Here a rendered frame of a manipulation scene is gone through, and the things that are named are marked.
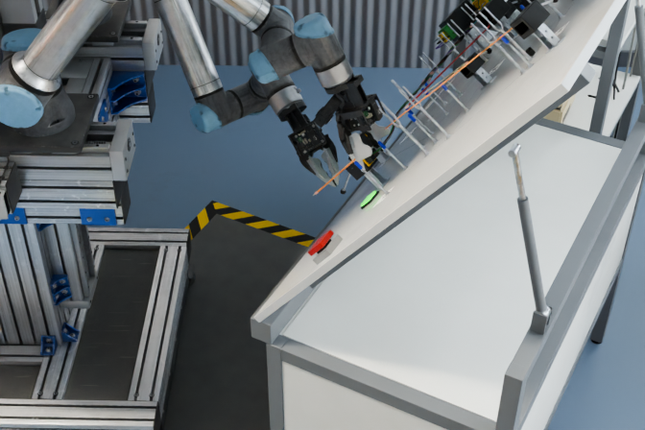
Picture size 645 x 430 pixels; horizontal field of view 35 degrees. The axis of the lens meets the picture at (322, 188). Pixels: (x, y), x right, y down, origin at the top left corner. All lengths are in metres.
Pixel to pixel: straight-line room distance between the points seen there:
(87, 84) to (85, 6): 0.69
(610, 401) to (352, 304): 1.22
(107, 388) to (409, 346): 1.09
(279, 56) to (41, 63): 0.50
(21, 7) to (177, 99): 2.09
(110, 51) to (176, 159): 1.43
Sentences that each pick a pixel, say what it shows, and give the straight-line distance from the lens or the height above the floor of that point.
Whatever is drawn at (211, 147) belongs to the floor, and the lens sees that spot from 4.34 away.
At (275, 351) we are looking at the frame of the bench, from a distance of 2.41.
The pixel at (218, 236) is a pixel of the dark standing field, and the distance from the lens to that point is 3.89.
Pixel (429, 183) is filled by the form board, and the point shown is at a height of 1.41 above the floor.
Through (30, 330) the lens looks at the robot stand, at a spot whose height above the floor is 0.29.
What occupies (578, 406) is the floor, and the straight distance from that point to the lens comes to 3.42.
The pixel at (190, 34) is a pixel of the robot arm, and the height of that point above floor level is 1.34.
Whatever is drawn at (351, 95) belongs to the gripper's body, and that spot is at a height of 1.34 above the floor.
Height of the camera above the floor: 2.58
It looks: 39 degrees down
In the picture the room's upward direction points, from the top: straight up
